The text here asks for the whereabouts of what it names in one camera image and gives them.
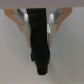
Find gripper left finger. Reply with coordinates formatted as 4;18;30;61
3;8;33;45

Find black door handle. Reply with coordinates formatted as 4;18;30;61
26;7;52;76

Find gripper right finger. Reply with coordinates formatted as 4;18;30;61
46;7;74;48

